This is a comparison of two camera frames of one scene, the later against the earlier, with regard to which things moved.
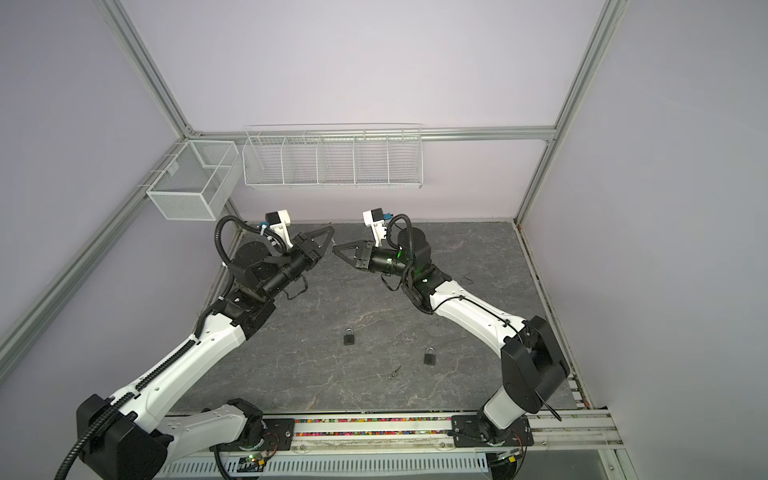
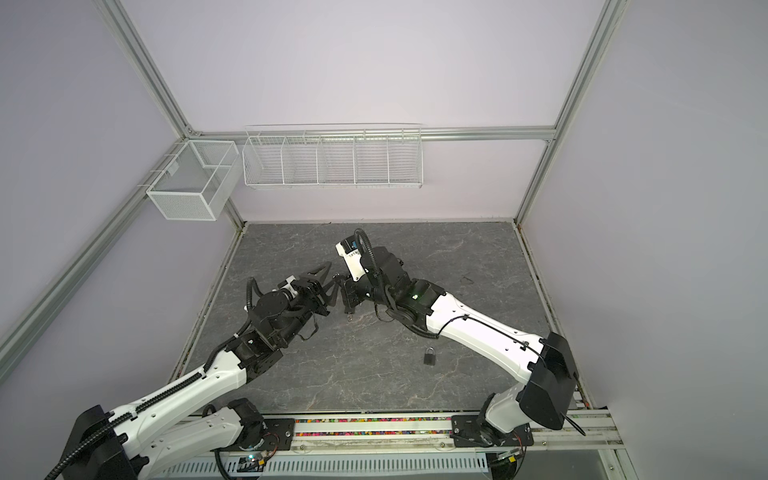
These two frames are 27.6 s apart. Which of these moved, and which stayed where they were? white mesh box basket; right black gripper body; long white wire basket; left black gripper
Moved: left black gripper; right black gripper body
Stayed: long white wire basket; white mesh box basket
